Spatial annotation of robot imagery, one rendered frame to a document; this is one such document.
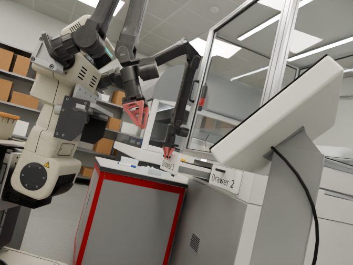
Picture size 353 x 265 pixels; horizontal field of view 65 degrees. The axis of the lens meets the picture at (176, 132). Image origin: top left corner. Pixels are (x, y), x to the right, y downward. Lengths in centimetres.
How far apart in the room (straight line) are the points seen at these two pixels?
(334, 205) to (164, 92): 160
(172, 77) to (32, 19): 381
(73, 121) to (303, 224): 82
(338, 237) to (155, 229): 102
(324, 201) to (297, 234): 83
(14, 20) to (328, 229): 552
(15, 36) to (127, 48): 494
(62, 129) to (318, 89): 85
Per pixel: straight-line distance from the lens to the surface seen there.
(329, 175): 160
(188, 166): 162
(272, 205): 78
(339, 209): 168
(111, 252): 189
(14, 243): 202
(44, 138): 116
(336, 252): 174
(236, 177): 139
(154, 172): 191
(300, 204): 78
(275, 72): 141
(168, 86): 256
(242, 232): 134
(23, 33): 586
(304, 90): 63
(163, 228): 191
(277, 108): 62
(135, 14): 103
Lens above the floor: 93
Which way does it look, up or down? 4 degrees up
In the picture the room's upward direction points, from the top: 14 degrees clockwise
